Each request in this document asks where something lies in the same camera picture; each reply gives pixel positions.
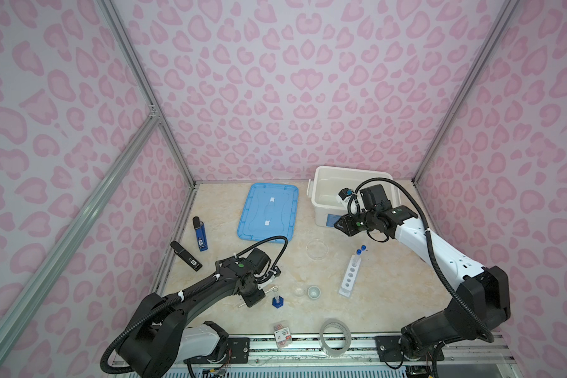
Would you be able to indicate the glass stirring rod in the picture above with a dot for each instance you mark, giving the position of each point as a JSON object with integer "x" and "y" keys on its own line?
{"x": 254, "y": 298}

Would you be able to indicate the clear glass petri dish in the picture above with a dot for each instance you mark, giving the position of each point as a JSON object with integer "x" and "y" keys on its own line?
{"x": 317, "y": 250}

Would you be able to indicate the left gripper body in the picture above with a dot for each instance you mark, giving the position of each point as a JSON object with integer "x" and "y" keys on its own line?
{"x": 255, "y": 294}

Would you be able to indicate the white plastic storage bin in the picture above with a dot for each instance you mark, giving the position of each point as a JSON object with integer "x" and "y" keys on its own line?
{"x": 323, "y": 191}

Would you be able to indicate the white test tube rack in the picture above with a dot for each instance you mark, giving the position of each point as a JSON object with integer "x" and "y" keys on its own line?
{"x": 350, "y": 276}

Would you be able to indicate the clear tape roll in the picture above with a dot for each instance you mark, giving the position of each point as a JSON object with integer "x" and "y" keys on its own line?
{"x": 335, "y": 338}

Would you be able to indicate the small clear slide box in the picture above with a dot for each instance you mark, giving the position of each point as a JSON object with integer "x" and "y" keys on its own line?
{"x": 282, "y": 334}

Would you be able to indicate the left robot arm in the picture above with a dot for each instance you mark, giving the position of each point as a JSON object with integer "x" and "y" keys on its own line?
{"x": 150, "y": 343}

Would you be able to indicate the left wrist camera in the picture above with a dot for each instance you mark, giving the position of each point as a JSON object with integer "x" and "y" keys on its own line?
{"x": 269, "y": 276}

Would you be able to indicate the blue bin lid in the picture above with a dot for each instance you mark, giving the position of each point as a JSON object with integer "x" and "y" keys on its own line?
{"x": 269, "y": 210}

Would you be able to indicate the blue base graduated cylinder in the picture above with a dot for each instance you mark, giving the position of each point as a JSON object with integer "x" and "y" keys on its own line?
{"x": 277, "y": 299}

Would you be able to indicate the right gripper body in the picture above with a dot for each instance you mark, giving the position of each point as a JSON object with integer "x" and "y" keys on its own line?
{"x": 365, "y": 220}

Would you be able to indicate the black marker tool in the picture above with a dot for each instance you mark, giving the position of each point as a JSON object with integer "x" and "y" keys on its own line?
{"x": 185, "y": 256}

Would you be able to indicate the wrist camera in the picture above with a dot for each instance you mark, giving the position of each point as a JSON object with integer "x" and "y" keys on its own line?
{"x": 344, "y": 196}
{"x": 269, "y": 276}

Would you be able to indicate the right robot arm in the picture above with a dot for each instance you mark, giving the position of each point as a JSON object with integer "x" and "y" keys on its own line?
{"x": 479, "y": 296}

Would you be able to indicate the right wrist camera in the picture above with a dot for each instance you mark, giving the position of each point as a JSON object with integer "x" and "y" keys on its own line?
{"x": 344, "y": 196}

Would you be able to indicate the blue lighter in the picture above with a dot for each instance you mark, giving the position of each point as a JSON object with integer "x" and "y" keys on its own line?
{"x": 200, "y": 233}

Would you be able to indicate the small white cup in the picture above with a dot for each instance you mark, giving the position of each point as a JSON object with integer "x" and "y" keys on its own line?
{"x": 313, "y": 292}

